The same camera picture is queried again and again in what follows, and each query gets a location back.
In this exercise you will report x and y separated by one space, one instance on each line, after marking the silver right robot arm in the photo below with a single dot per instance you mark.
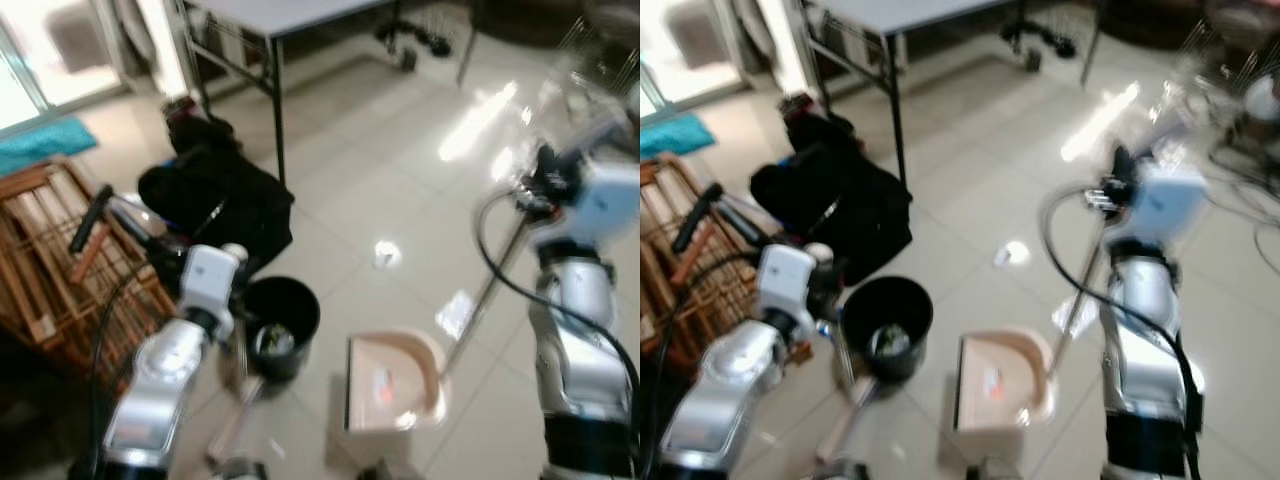
580 340
1140 345

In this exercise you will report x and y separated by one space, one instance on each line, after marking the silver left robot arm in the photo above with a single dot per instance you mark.
720 390
150 390

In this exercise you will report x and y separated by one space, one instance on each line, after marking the teal floor mat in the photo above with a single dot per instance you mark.
45 143
675 133

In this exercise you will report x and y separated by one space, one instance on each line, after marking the black round waste bin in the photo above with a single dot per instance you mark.
886 310
282 310

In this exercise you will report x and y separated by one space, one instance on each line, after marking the crumpled rubbish piece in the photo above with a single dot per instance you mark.
275 342
890 342

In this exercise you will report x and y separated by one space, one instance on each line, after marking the black fabric bag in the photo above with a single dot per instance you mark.
215 195
840 205

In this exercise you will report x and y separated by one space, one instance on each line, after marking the beige broom stick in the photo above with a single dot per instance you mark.
240 420
848 420

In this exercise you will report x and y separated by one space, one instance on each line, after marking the crumpled white paper scrap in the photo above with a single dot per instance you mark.
1012 252
388 253

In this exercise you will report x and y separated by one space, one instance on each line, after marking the flat white paper scrap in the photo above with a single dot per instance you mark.
455 315
1070 315

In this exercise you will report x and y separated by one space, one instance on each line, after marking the wooden folding rack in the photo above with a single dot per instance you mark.
50 260
685 270

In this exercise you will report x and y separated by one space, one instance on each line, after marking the small red object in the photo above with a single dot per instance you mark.
182 108
800 105

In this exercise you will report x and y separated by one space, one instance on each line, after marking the glass sliding door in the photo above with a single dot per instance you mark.
50 55
685 45

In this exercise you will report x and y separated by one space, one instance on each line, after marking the grey folding table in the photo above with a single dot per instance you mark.
290 15
905 15

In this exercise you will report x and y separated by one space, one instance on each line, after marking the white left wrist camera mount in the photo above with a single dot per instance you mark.
207 280
790 280

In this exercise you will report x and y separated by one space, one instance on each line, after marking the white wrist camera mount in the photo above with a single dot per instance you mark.
790 280
207 280
1170 205
605 200

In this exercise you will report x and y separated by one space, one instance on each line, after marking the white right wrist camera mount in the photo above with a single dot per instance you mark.
1170 205
605 200

